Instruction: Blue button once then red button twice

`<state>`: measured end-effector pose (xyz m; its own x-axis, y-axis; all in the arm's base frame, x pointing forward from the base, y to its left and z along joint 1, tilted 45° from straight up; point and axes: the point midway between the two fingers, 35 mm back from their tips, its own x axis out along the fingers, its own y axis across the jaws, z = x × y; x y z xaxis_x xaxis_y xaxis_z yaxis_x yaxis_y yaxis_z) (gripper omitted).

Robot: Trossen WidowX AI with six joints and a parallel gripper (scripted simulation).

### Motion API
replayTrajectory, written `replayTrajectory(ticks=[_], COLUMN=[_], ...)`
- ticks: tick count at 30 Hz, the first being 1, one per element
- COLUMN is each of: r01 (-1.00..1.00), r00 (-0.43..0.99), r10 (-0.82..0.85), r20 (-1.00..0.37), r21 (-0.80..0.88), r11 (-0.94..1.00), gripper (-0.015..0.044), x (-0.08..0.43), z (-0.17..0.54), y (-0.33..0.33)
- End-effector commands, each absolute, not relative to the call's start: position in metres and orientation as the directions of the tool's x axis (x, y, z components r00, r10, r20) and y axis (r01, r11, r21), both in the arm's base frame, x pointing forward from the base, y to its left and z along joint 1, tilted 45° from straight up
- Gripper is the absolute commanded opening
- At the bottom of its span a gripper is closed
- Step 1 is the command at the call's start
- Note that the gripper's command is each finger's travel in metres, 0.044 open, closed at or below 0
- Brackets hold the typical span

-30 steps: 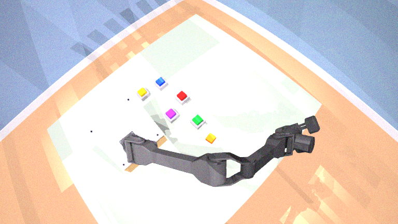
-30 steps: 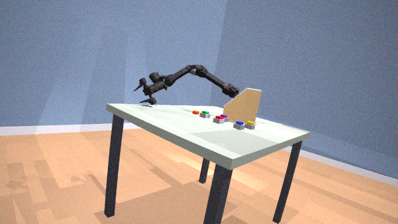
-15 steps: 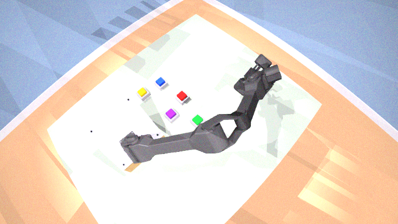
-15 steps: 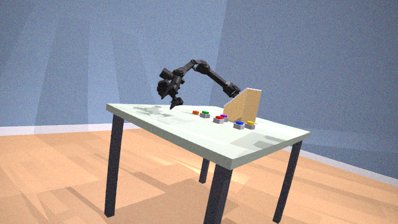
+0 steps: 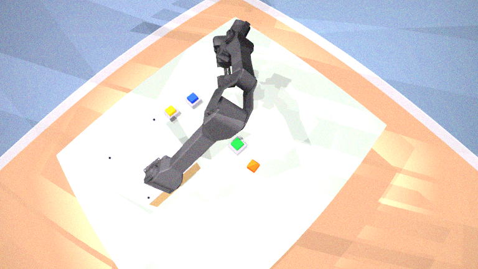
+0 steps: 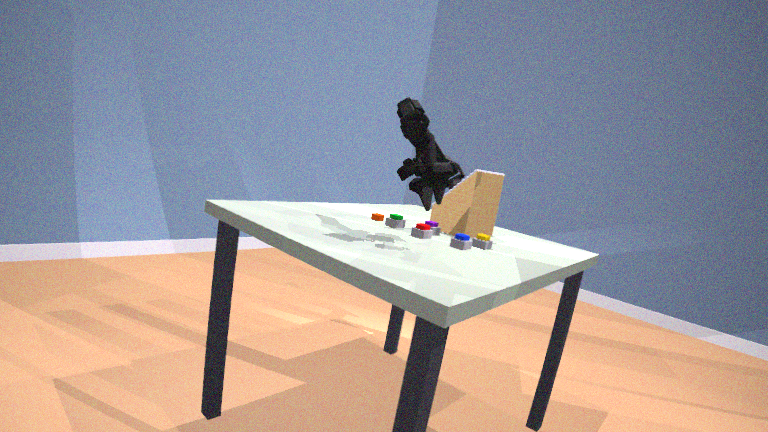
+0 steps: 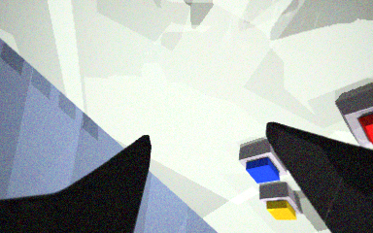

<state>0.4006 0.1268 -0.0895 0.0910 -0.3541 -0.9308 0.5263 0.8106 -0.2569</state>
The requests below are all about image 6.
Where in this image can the red button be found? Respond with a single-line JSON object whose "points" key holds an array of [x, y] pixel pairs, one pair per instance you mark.
{"points": [[422, 231]]}

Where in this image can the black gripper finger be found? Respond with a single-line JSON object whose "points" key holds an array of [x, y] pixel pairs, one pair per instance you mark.
{"points": [[439, 183], [425, 194]]}

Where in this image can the yellow button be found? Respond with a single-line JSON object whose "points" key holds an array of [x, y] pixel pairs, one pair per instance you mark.
{"points": [[482, 241]]}

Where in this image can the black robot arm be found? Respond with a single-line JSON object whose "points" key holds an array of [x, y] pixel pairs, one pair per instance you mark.
{"points": [[414, 126]]}

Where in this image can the blue button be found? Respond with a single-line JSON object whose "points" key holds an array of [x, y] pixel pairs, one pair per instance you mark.
{"points": [[461, 241]]}

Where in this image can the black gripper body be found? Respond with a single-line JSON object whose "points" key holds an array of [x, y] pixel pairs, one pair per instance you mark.
{"points": [[432, 167]]}

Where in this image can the purple button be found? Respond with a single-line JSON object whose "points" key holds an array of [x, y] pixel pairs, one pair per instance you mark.
{"points": [[434, 227]]}

